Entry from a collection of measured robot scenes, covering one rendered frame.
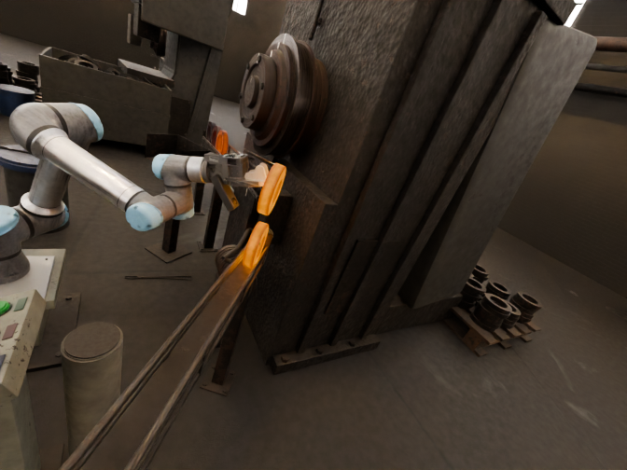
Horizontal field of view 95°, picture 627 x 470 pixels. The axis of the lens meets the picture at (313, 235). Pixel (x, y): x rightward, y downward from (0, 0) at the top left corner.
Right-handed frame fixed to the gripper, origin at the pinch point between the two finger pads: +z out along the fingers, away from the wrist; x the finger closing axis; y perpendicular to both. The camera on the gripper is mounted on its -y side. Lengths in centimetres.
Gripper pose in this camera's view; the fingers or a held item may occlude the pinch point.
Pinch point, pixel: (273, 183)
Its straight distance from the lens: 87.1
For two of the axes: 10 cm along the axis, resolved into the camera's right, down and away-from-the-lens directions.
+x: 1.0, -4.1, 9.0
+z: 9.9, 1.0, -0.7
